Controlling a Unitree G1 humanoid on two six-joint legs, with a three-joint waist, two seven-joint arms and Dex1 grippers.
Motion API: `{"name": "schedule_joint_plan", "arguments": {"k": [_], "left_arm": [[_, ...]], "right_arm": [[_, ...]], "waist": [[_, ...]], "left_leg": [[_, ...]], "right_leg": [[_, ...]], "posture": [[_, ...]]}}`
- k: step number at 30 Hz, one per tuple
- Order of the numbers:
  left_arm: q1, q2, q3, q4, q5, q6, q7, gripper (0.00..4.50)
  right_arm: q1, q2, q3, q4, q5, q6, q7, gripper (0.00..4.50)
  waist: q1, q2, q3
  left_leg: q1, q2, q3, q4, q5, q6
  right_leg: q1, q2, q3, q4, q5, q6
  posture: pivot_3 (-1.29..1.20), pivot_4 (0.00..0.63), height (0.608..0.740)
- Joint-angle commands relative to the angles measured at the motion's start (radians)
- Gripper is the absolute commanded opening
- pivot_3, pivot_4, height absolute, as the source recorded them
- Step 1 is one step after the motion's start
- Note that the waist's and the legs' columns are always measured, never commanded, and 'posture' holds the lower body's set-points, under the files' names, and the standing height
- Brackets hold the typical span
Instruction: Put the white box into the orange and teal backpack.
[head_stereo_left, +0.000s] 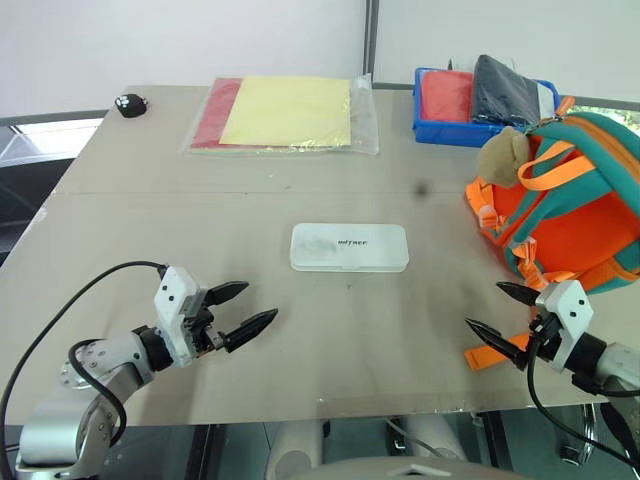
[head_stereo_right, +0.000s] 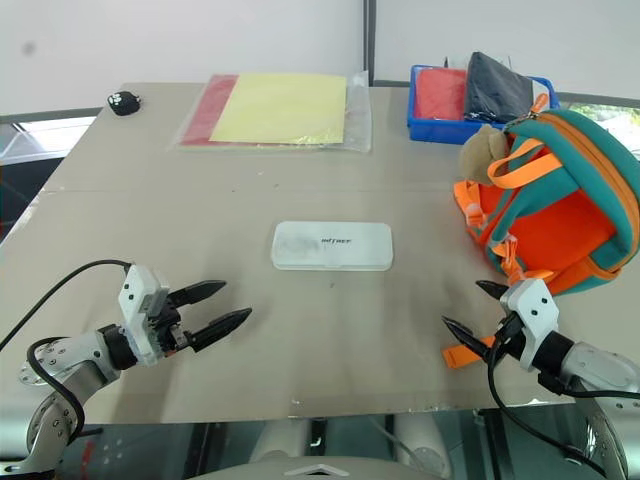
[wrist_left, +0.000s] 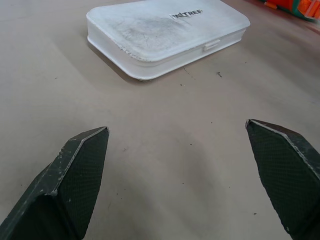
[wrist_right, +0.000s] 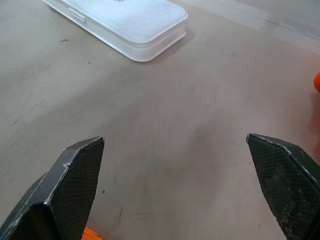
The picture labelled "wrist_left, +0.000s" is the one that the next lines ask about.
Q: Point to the white plastic case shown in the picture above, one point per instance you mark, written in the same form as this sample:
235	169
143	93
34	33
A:
160	35

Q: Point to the orange green object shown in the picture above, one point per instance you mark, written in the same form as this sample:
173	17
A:
298	8

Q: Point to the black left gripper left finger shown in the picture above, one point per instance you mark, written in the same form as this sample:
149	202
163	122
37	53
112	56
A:
62	190

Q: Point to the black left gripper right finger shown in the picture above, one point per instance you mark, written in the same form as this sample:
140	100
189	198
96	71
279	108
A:
287	175

